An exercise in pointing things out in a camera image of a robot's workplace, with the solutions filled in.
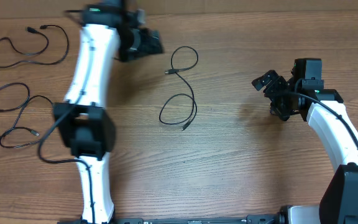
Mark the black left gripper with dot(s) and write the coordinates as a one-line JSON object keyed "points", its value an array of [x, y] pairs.
{"points": [[145, 46]]}

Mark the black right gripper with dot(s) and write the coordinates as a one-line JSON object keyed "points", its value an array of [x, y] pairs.
{"points": [[284, 112]]}

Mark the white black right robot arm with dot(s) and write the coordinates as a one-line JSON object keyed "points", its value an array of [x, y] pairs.
{"points": [[324, 111]]}

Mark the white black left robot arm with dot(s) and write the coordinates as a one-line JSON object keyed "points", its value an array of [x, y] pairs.
{"points": [[110, 30]]}

